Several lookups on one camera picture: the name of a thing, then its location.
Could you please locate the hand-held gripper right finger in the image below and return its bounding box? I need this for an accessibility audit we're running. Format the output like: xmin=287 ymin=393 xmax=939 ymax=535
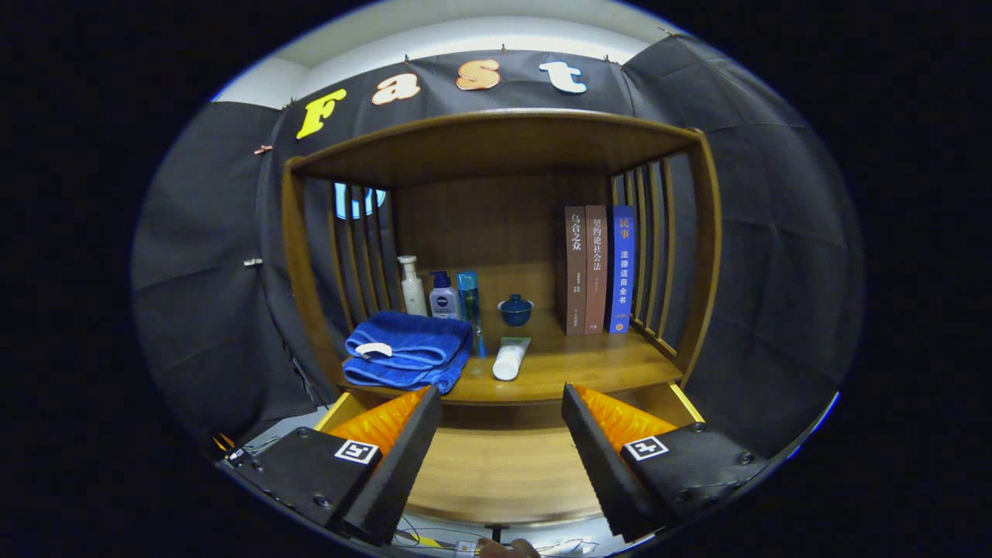
xmin=561 ymin=383 xmax=770 ymax=543

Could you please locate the blue lidded teacup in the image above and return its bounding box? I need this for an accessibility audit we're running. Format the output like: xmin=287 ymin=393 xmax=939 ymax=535
xmin=498 ymin=294 xmax=535 ymax=327

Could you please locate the wooden cabinet with slatted hutch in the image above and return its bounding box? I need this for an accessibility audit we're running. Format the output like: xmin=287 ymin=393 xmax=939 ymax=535
xmin=281 ymin=108 xmax=723 ymax=408

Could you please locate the blue book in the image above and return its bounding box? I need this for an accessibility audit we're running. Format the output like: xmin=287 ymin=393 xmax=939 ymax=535
xmin=607 ymin=205 xmax=636 ymax=335

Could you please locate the folded blue towel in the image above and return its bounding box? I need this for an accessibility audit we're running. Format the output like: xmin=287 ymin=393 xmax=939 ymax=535
xmin=343 ymin=311 xmax=474 ymax=394

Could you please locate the teal spray bottle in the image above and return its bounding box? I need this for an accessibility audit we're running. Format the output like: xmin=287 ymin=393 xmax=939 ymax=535
xmin=456 ymin=270 xmax=487 ymax=359

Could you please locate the white and green tube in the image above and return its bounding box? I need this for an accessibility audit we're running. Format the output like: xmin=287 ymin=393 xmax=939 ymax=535
xmin=492 ymin=336 xmax=532 ymax=381

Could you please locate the reddish brown book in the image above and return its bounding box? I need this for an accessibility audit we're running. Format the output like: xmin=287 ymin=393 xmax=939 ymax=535
xmin=584 ymin=205 xmax=608 ymax=335

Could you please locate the wooden drawer with black knob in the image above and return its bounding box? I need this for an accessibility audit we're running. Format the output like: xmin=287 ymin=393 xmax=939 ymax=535
xmin=314 ymin=382 xmax=708 ymax=539

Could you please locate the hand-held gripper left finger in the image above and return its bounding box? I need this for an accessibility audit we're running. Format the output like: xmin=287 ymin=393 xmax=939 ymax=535
xmin=221 ymin=385 xmax=443 ymax=547

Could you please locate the white pump bottle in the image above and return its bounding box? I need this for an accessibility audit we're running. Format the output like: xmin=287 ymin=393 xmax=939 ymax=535
xmin=397 ymin=256 xmax=429 ymax=317

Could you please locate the wooden countertop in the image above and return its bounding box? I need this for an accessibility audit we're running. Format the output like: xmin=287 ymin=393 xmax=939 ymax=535
xmin=337 ymin=306 xmax=684 ymax=405

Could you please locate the white bottle with blue cap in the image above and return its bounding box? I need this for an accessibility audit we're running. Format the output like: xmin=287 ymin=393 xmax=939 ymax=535
xmin=429 ymin=271 xmax=460 ymax=320

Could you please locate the dark brown book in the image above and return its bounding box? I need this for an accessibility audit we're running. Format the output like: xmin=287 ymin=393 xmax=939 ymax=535
xmin=564 ymin=205 xmax=588 ymax=336

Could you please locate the black backdrop cloth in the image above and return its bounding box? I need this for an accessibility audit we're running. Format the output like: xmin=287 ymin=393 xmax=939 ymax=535
xmin=130 ymin=35 xmax=865 ymax=458

